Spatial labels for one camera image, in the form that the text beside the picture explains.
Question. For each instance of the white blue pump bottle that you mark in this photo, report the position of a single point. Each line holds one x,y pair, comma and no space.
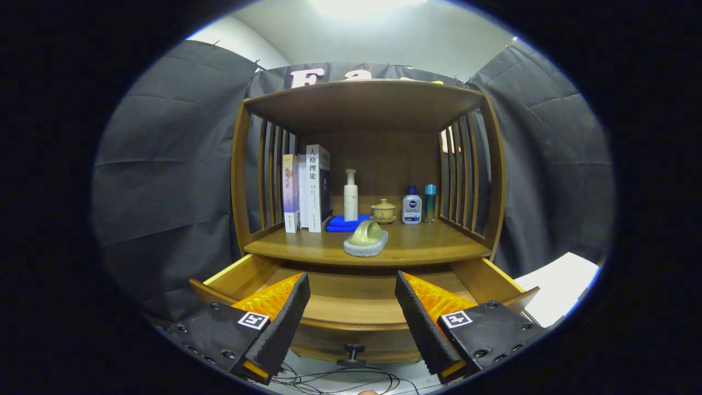
411,208

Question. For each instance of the tall white pump bottle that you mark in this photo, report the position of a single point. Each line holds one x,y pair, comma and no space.
351,200

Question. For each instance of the purple book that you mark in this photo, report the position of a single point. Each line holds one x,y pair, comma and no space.
290,192

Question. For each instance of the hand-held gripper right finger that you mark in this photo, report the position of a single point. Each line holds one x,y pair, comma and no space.
422,323

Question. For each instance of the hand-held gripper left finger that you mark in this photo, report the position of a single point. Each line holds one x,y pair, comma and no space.
285,323

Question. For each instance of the teal bottle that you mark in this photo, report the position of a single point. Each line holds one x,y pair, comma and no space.
430,206

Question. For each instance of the thick white book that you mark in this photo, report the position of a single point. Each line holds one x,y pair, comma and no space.
313,197

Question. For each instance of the wooden countertop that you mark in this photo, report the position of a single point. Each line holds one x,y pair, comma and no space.
428,241

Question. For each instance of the white side cabinet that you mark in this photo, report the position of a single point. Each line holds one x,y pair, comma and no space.
559,285

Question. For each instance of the blue folded cloth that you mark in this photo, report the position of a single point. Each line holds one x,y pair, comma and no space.
340,224

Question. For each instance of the yellow lidded teacup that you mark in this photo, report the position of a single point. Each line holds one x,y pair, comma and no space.
384,211

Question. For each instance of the thin white book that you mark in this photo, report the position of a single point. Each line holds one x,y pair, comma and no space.
303,197

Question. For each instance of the wooden drawer with black knob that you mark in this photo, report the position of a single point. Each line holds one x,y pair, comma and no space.
351,307

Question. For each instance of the wooden cabinet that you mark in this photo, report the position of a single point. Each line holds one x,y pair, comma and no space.
362,104

